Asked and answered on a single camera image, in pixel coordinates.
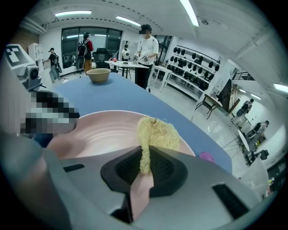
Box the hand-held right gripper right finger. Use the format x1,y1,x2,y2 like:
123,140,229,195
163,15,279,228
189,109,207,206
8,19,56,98
135,145,268,230

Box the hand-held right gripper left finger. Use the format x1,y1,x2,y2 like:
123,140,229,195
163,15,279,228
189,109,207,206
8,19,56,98
43,145,144,223

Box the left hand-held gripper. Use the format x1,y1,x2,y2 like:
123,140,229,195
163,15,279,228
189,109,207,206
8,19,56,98
4,44,47,92

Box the pink big plate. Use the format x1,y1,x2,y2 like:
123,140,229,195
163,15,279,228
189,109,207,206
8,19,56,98
46,110,196,223

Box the yellow sponge cloth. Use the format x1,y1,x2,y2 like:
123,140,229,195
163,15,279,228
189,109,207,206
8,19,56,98
137,116,181,175

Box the white open cabinet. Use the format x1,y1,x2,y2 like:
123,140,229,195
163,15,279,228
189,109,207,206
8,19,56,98
27,42,45,68

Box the purple cloth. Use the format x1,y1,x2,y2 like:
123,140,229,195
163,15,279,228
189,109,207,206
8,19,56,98
198,151,216,164

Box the round white table gold legs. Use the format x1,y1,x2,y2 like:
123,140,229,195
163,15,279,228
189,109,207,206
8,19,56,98
222,129,252,158

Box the ceiling light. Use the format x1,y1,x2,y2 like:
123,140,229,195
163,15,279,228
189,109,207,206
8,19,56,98
273,83,288,93
115,15,142,27
54,10,92,18
179,0,200,27

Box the brown bowl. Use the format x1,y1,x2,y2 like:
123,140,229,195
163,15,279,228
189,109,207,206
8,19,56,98
86,68,112,84

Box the black high-back office chair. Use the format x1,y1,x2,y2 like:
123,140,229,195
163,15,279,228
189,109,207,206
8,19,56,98
91,47,110,69

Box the small dark-legged table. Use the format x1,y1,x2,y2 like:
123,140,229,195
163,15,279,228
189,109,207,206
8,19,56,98
194,93,223,120

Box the blue tablecloth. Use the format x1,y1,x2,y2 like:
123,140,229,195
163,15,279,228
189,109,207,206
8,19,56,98
33,73,234,175

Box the dark stair structure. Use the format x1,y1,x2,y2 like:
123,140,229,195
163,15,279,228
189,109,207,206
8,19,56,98
216,71,257,114

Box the white shelf of black headsets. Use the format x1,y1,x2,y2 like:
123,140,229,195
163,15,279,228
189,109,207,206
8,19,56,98
166,44,223,102

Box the plain white table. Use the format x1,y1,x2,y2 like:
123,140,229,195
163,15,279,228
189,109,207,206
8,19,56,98
153,64,174,93

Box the dark window wall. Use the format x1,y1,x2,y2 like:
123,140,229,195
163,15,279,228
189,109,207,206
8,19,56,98
61,26,123,69

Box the white table with black frame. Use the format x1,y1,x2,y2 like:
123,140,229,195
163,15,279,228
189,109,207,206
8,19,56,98
104,59,151,86

